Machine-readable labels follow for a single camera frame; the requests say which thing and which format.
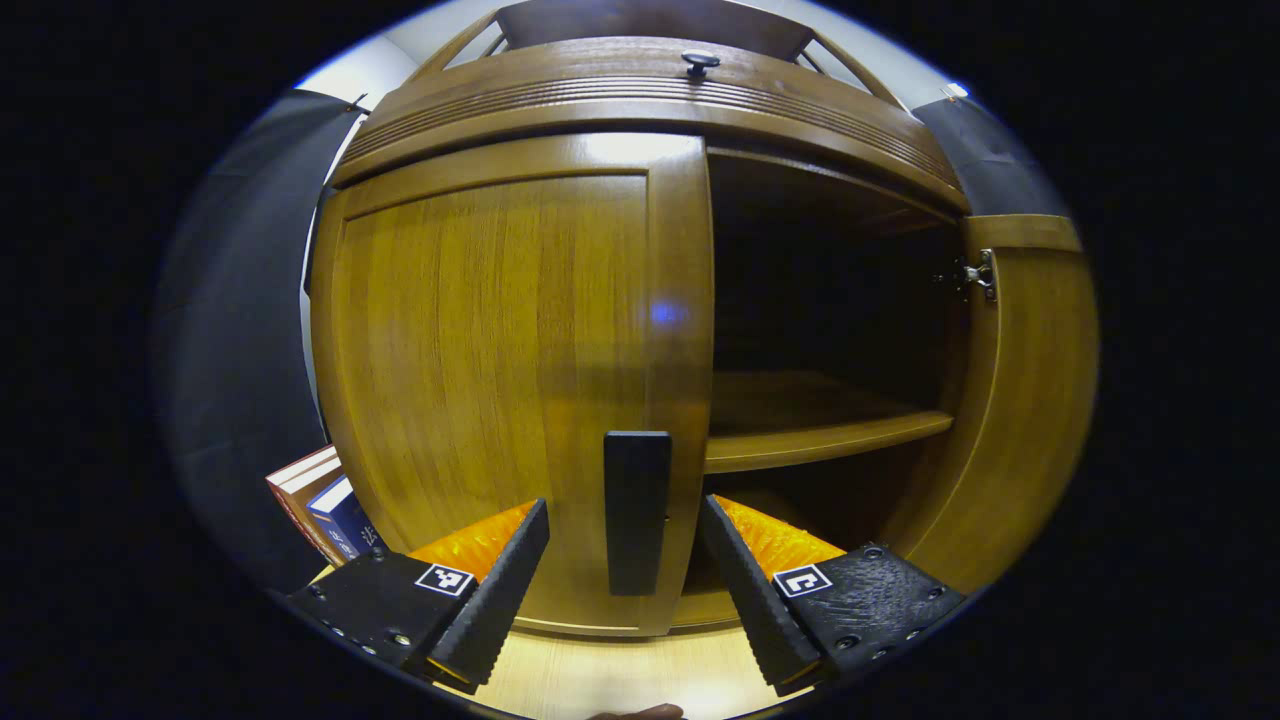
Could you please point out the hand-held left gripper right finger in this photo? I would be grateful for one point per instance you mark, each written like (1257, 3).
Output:
(755, 600)

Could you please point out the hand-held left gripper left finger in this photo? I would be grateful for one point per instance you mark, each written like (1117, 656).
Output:
(500, 600)

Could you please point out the wooden cabinet door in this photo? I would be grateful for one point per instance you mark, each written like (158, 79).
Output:
(480, 350)
(1040, 400)

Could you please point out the wooden double-door shoe cabinet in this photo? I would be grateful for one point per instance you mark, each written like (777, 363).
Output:
(830, 330)

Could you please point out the wooden inner cabinet shelf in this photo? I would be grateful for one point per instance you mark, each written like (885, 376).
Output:
(820, 440)

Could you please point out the metal door hinge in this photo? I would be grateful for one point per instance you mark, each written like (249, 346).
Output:
(980, 272)

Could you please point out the wooden cabinet drawer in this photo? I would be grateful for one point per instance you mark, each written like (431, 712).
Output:
(560, 90)

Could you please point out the blue standing book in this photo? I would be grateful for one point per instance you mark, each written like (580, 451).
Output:
(345, 525)

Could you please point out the red standing book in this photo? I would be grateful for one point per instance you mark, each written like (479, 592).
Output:
(295, 520)

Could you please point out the black round drawer knob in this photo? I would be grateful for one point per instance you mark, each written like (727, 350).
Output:
(700, 62)

